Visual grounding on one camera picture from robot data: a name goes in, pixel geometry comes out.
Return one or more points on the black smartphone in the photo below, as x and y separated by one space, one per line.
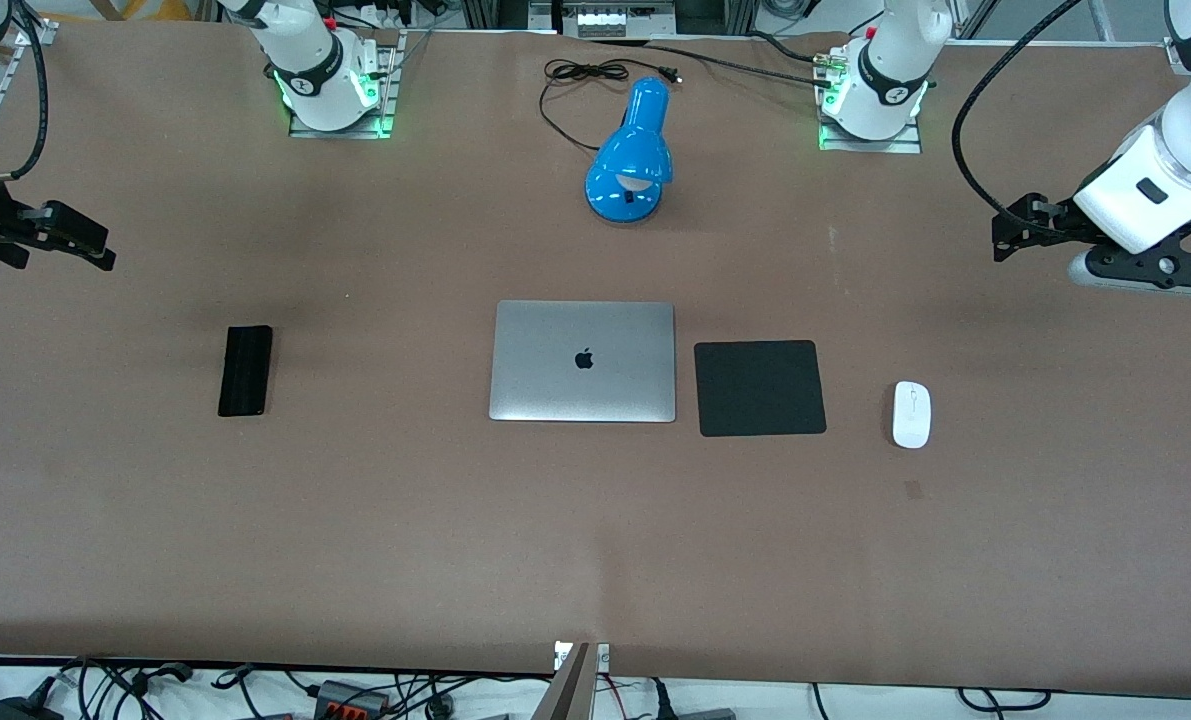
245 370

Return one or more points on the black mouse pad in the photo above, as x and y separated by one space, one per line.
760 390

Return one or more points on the silver closed laptop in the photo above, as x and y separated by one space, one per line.
555 380

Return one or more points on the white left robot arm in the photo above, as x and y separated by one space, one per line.
890 65

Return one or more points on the black power adapter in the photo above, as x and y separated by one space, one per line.
20 708

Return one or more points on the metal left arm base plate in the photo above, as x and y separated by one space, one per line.
905 146

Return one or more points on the black left camera mount plate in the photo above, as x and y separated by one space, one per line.
1155 268

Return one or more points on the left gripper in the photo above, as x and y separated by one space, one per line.
1058 227

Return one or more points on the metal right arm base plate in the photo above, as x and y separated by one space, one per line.
391 90

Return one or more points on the grey power strip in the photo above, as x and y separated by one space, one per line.
600 20

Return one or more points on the grey camera stand post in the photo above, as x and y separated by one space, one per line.
570 690

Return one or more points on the blue desk lamp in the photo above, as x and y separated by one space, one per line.
635 150

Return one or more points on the black connector block red tabs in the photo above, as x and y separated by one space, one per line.
350 697

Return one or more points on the white computer mouse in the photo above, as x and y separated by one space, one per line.
912 415

